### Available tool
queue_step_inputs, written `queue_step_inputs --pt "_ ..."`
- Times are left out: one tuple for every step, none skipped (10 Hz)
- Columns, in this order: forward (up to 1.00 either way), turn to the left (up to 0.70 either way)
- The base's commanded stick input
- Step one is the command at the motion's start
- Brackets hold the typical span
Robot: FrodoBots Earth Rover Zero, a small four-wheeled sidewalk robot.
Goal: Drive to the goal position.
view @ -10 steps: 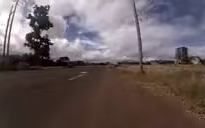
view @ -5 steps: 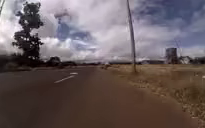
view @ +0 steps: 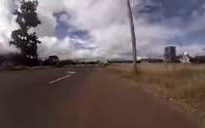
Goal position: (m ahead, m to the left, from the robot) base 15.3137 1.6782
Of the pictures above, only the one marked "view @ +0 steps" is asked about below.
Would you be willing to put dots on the tall blue-grey building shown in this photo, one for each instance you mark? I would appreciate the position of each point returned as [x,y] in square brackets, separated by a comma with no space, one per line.
[170,52]

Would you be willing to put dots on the dark grey asphalt road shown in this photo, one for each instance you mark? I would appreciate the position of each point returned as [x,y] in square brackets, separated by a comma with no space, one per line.
[26,96]

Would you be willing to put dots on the dry yellow grass field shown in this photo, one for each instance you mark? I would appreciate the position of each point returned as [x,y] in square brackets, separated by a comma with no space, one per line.
[176,80]

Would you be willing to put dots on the low white building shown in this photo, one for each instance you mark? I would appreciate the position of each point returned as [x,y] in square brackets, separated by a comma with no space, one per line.
[185,58]

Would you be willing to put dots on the reddish brown paved path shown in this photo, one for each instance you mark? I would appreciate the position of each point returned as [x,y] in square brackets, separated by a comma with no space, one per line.
[100,103]

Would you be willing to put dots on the tall dark tree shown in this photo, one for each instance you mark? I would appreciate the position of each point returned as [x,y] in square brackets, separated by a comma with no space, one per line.
[26,33]

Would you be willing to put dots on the tall thin grey pole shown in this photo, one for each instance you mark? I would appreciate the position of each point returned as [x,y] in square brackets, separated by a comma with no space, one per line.
[132,33]

